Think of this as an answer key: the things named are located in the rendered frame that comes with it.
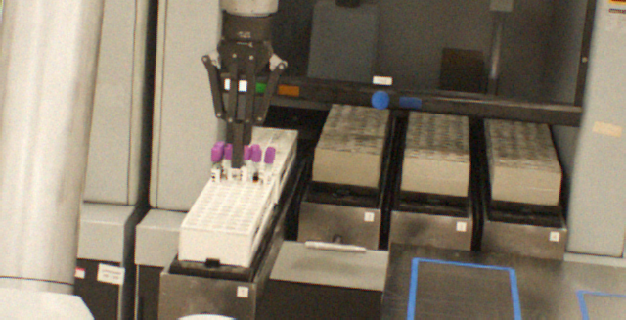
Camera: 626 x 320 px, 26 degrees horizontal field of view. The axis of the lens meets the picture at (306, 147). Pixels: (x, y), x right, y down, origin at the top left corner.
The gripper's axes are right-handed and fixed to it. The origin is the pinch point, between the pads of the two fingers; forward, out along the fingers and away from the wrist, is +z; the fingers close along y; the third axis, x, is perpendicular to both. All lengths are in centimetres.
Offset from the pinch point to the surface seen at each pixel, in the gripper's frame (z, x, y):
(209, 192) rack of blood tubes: 7.9, -0.3, -3.9
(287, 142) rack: 7.8, 34.4, 3.9
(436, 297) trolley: 12.2, -23.2, 31.5
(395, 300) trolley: 12.2, -26.0, 26.1
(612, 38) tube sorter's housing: -17, 27, 57
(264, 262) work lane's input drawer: 13.8, -12.7, 6.7
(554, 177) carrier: 7, 26, 50
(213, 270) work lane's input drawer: 12.7, -21.2, 0.7
